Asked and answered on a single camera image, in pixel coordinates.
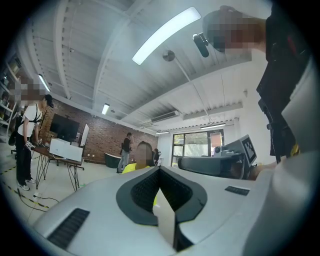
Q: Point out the person's black shirt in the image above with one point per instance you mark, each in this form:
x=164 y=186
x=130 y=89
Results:
x=280 y=75

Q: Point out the round ceiling fixture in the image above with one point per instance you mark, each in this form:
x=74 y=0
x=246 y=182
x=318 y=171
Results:
x=168 y=55

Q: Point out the white power strip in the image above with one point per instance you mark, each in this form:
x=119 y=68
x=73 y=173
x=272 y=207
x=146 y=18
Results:
x=36 y=195

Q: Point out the white table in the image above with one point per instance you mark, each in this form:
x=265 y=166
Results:
x=165 y=225

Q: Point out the white board panel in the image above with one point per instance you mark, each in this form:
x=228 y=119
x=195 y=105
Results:
x=85 y=135

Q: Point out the large white box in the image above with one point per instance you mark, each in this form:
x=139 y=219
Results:
x=66 y=150

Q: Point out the black head camera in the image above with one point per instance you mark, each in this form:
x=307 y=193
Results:
x=202 y=46

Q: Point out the large window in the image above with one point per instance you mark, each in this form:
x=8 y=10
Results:
x=190 y=147

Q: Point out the black wall television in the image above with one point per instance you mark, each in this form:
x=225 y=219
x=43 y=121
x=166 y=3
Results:
x=65 y=126

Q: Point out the person's right forearm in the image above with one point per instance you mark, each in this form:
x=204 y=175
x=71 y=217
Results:
x=262 y=172

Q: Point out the wooden table black legs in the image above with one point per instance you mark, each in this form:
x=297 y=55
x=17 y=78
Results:
x=43 y=150

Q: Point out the person's head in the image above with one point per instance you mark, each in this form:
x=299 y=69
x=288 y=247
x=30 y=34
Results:
x=235 y=32

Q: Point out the black chest pack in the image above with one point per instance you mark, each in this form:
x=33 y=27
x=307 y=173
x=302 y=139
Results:
x=277 y=130

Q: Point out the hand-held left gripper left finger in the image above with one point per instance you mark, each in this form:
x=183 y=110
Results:
x=100 y=212

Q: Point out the white metal shelf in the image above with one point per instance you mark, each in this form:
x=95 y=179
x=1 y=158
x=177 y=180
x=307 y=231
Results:
x=6 y=106

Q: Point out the white air conditioner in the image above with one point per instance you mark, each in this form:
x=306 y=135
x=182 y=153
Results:
x=165 y=117

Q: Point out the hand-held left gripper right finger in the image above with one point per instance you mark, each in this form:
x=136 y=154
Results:
x=215 y=205

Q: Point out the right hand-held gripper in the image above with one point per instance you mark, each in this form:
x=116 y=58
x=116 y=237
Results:
x=247 y=150

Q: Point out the black yellow floor tape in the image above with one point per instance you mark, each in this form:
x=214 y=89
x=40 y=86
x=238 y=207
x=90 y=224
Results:
x=43 y=206

